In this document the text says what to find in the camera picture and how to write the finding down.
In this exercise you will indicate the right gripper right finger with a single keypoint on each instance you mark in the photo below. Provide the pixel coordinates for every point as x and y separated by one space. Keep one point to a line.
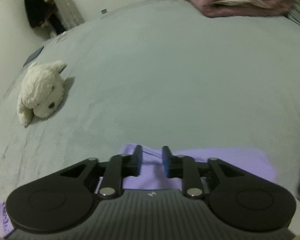
236 197

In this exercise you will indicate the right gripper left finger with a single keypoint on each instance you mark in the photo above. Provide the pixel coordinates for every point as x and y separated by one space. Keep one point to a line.
66 198

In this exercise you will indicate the white plush dog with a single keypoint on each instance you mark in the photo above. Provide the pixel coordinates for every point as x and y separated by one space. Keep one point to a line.
41 91

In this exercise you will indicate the dark hanging coat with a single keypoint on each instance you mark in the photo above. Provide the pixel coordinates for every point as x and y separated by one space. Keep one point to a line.
43 13

